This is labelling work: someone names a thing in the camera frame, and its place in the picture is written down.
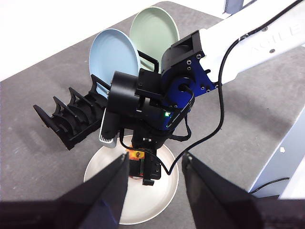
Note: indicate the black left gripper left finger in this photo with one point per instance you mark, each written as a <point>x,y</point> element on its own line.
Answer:
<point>83,210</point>

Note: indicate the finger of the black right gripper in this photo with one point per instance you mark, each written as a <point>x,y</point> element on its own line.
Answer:
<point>152,171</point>

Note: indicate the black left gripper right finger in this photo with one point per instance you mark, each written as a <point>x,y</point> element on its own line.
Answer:
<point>226,210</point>

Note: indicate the red apple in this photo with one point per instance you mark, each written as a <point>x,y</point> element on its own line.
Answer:
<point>136,156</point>

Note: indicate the cream yellow plate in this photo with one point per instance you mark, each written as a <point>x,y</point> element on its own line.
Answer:
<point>152,202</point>

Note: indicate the black plate rack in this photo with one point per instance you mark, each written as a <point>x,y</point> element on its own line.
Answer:
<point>78,128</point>

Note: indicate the blue plate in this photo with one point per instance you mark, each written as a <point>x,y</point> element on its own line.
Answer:
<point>112,55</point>

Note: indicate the green plate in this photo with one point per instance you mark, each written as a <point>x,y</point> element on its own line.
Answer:
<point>152,31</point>

